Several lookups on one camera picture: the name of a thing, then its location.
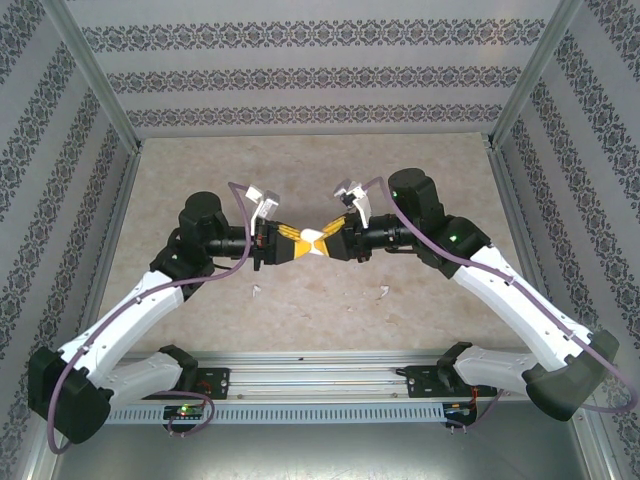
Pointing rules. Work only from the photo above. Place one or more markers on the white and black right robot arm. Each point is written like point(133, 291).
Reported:
point(525, 305)

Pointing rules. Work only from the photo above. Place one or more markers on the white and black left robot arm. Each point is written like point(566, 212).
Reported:
point(125, 310)

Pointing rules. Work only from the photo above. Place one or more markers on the circuit board with green light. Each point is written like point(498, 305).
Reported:
point(185, 412)

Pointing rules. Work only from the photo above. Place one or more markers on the small circuit board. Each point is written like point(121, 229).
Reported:
point(460, 409)

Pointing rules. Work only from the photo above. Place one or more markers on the aluminium side rail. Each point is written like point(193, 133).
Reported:
point(122, 200)
point(515, 200)

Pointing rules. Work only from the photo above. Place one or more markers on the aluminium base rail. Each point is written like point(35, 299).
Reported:
point(320, 372)

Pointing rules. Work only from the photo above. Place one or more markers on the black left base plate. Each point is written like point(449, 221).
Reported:
point(217, 382)

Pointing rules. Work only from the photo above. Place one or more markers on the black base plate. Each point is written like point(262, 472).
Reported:
point(422, 382)
point(217, 382)

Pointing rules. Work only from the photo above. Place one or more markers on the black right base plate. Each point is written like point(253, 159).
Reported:
point(422, 382)

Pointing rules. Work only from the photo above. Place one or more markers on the aluminium frame post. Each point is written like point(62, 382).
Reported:
point(537, 75)
point(90, 70)

